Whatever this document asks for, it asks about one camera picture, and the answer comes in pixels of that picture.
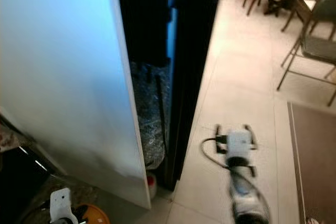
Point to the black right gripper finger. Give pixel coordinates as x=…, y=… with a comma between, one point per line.
x=254, y=139
x=221, y=141

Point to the black low cabinet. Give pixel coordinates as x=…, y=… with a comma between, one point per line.
x=16, y=182

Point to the bubble wrap sheet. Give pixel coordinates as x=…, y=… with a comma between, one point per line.
x=144, y=108

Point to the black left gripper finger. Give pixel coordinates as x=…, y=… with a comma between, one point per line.
x=84, y=213

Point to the white jug red cap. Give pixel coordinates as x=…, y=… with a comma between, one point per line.
x=151, y=184

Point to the speckled granite counter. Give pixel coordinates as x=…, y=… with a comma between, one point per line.
x=10, y=137

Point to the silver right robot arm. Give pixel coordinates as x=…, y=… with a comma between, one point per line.
x=247, y=192

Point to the dark folding chair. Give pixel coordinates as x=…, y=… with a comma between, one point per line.
x=317, y=45

